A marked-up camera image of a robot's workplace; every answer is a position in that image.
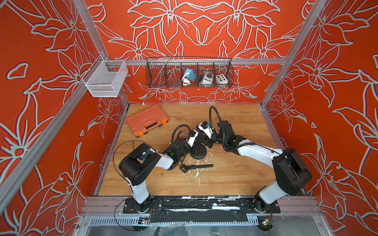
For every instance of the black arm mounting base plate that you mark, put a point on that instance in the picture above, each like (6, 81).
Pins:
(199, 209)

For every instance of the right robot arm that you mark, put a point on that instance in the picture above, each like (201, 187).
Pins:
(291, 173)

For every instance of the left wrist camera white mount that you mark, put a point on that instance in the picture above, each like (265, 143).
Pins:
(192, 137)

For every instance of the orange plastic tool case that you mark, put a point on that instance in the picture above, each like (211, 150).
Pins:
(146, 120)

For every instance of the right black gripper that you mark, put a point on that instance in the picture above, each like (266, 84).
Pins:
(208, 143)

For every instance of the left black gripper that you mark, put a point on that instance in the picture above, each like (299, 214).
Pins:
(192, 148)

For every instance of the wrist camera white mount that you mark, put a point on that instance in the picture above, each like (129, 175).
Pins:
(206, 128)
(192, 137)

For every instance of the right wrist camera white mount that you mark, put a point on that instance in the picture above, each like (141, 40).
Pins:
(206, 128)

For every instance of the white device black knobs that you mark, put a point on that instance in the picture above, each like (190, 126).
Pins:
(206, 79)

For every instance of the black round stand base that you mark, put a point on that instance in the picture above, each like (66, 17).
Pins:
(198, 152)

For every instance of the white button box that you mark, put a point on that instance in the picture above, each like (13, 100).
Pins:
(221, 80)

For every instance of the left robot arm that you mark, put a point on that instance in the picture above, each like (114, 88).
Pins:
(137, 166)

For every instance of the teal box in basket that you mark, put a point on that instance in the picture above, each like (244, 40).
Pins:
(190, 75)

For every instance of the black wire wall basket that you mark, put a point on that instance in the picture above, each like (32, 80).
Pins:
(168, 72)

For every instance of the clear plastic wall bin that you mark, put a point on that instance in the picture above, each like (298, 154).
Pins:
(101, 82)

